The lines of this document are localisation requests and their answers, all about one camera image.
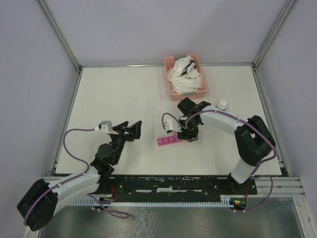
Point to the white cable duct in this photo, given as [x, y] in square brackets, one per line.
[88, 201]

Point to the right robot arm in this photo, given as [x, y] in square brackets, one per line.
[254, 141]

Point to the white cloth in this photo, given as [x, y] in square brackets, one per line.
[184, 76]

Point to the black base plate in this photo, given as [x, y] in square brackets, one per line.
[146, 188]

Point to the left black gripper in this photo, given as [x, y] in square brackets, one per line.
[133, 131]

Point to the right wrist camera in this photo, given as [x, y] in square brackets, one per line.
[171, 126]

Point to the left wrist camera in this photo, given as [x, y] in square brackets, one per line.
[106, 126]

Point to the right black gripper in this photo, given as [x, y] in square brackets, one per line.
[187, 136]

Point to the pink pill organizer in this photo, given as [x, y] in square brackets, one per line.
[173, 139]

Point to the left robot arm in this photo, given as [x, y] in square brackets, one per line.
[44, 199]

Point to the pink plastic basket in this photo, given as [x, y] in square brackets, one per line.
[169, 63]

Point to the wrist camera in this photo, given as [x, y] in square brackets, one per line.
[171, 126]
[106, 126]

